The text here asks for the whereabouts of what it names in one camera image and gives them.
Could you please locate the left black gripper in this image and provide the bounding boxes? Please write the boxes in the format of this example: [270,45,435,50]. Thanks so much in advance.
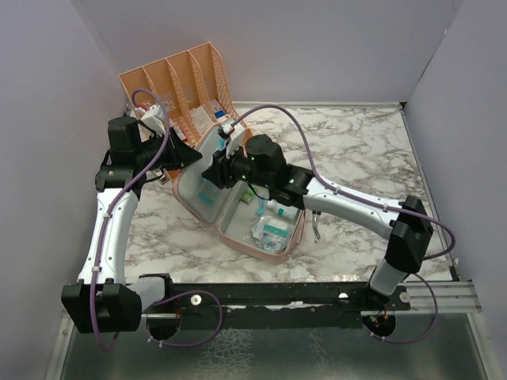
[136,126,204,171]

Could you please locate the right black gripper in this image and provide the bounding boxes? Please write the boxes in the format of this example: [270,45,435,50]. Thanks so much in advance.
[202,142,273,190]

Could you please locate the blue tissue pack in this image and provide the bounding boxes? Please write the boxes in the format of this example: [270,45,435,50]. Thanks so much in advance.
[197,178,221,206]

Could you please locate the small green box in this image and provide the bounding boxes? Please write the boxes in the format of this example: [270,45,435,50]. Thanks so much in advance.
[240,189,255,204]

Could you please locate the small teal strip packet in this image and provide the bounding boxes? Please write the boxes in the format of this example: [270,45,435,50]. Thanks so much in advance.
[257,198,265,215]

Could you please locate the teal bandage packet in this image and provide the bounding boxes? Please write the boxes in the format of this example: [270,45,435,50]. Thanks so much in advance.
[263,224,289,237]

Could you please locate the pink medicine kit case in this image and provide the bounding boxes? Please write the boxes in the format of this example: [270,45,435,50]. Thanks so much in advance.
[173,123,306,264]

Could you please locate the white plastic bottle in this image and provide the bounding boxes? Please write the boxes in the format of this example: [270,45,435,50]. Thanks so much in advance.
[266,199,299,221]

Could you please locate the clear bandage bag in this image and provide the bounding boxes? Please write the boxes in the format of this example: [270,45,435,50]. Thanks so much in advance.
[257,234,287,255]

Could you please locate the black handled scissors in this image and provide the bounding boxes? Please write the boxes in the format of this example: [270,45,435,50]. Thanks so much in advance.
[312,211,321,243]

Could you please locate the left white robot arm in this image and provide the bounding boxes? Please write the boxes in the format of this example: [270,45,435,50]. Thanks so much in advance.
[61,116,202,333]

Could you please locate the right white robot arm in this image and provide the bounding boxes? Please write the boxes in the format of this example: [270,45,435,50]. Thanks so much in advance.
[202,135,433,310]

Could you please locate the red white medicine box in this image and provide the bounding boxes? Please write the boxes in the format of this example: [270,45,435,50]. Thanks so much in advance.
[173,123,193,144]

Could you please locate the blue white medicine box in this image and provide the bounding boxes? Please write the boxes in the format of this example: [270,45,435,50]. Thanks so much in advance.
[210,99,233,120]

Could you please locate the orange plastic file organizer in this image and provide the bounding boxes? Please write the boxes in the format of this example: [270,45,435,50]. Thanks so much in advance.
[118,43,254,183]

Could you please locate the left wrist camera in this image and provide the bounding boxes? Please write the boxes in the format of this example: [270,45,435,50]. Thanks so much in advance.
[135,104,166,136]

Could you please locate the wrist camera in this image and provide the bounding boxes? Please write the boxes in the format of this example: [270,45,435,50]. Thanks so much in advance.
[219,119,246,158]
[135,104,166,136]

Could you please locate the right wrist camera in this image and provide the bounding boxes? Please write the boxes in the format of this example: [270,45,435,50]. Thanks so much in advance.
[219,119,246,158]

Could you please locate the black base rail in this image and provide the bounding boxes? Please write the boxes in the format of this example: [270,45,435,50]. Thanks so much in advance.
[143,282,410,330]

